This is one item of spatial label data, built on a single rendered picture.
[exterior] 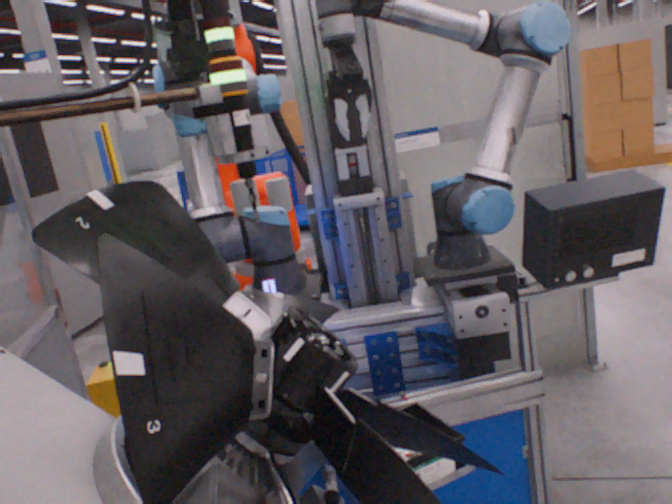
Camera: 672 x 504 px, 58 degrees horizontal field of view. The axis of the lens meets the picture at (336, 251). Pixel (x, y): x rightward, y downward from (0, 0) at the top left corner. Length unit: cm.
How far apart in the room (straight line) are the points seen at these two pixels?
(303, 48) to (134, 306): 127
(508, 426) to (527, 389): 10
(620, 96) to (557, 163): 596
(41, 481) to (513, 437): 105
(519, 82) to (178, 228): 91
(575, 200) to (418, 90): 151
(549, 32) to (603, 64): 739
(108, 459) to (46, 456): 7
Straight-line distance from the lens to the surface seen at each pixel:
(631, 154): 904
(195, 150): 158
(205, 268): 81
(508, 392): 142
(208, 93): 77
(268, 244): 156
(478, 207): 141
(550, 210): 128
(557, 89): 298
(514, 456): 152
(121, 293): 51
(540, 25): 148
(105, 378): 126
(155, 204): 87
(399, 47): 271
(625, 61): 890
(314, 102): 169
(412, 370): 166
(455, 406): 138
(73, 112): 70
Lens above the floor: 151
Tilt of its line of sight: 14 degrees down
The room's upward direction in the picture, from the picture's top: 10 degrees counter-clockwise
